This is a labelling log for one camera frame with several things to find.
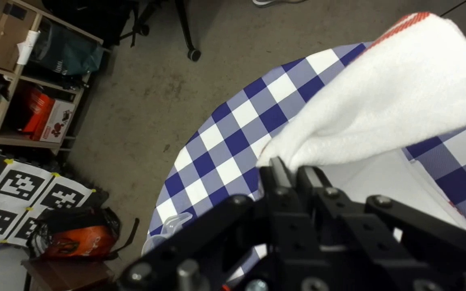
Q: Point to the dark green bag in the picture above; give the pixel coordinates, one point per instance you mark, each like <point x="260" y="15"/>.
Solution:
<point x="65" y="51"/>

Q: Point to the black white marker tag board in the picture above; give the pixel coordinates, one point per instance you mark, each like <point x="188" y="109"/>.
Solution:
<point x="17" y="188"/>

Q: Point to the black office chair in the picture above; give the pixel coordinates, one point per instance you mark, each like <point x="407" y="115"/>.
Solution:
<point x="187" y="27"/>

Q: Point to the blue white checkered tablecloth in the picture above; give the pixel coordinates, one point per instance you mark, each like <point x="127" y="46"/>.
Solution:
<point x="234" y="140"/>

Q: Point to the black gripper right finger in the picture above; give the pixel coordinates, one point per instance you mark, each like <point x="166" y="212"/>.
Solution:
<point x="319" y="188"/>

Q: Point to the white cloth with red stripes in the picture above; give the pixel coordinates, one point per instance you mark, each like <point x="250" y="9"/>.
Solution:
<point x="395" y="98"/>

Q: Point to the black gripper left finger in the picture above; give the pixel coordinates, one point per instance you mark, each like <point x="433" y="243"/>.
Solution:
<point x="279" y="180"/>

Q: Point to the white crumpled paper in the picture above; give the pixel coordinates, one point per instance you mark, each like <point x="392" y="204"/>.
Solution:
<point x="28" y="46"/>

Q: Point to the wooden storage shelf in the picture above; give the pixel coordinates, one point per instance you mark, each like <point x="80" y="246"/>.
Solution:
<point x="28" y="141"/>

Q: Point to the white box with red print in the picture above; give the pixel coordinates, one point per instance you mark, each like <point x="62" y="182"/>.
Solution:
<point x="57" y="124"/>

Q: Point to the orange container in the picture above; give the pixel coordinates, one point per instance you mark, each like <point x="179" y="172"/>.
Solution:
<point x="36" y="111"/>

